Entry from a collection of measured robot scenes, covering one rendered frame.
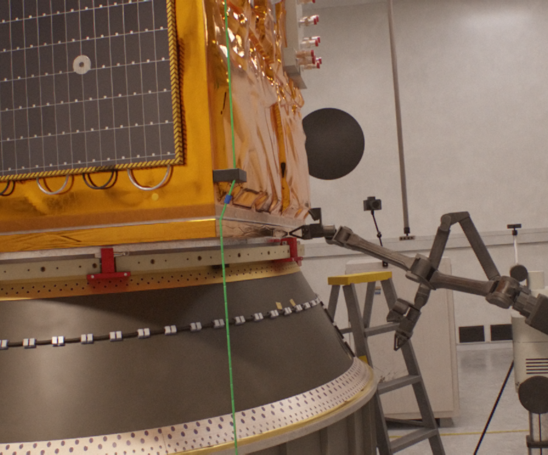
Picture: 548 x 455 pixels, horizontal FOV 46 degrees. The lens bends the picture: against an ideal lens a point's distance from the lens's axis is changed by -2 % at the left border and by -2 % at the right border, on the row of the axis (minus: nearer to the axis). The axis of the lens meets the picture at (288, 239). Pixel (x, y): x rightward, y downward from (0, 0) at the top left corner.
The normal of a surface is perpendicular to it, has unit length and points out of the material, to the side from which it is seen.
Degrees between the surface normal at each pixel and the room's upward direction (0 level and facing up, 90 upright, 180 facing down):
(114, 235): 90
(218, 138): 91
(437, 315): 90
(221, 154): 91
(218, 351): 62
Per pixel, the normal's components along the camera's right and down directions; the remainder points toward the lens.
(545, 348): -0.30, 0.01
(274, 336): 0.66, -0.51
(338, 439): 0.86, -0.06
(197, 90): -0.04, 0.00
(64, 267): 0.18, -0.02
